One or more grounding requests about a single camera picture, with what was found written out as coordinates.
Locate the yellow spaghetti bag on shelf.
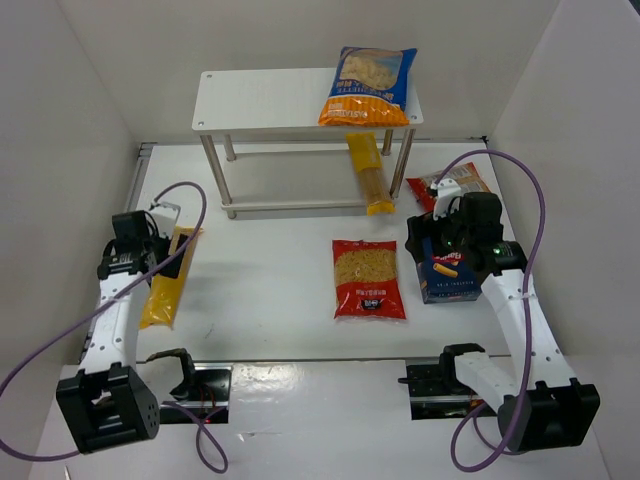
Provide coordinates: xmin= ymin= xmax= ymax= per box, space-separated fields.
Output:
xmin=346 ymin=133 xmax=395 ymax=216

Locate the blue rigatoni pasta box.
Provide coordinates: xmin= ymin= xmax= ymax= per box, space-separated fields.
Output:
xmin=416 ymin=238 xmax=481 ymax=304

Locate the blue orange pasta bag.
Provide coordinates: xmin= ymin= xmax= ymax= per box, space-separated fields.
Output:
xmin=318 ymin=46 xmax=417 ymax=127

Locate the yellow spaghetti bag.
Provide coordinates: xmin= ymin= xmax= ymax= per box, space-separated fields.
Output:
xmin=346 ymin=133 xmax=395 ymax=216
xmin=139 ymin=229 xmax=203 ymax=329

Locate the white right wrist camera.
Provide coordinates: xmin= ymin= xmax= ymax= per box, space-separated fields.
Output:
xmin=430 ymin=178 xmax=462 ymax=221

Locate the red fusilli bag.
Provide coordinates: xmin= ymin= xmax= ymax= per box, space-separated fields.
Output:
xmin=332 ymin=240 xmax=406 ymax=321
xmin=406 ymin=162 xmax=490 ymax=213

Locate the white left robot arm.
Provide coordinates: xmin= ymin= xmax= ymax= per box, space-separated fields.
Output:
xmin=56 ymin=202 xmax=184 ymax=454

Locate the red fusilli bag centre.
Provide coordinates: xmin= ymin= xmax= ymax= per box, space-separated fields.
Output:
xmin=332 ymin=240 xmax=406 ymax=321

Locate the red fusilli bag right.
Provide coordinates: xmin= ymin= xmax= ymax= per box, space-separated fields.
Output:
xmin=406 ymin=162 xmax=490 ymax=213

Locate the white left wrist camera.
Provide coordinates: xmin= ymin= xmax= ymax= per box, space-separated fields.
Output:
xmin=148 ymin=202 xmax=181 ymax=240

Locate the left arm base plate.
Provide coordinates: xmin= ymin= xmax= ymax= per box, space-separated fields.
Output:
xmin=134 ymin=363 xmax=234 ymax=426

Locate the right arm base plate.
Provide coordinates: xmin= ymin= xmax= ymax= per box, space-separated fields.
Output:
xmin=397 ymin=358 xmax=483 ymax=421

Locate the aluminium table edge rail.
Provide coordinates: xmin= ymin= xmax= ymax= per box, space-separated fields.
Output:
xmin=124 ymin=142 xmax=155 ymax=212

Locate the white two-tier shelf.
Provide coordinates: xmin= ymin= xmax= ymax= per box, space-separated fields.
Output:
xmin=191 ymin=67 xmax=425 ymax=220

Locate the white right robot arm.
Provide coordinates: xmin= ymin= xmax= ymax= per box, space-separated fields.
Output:
xmin=405 ymin=192 xmax=600 ymax=453

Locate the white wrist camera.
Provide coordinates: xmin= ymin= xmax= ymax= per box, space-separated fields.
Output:
xmin=148 ymin=202 xmax=181 ymax=240
xmin=430 ymin=178 xmax=462 ymax=221

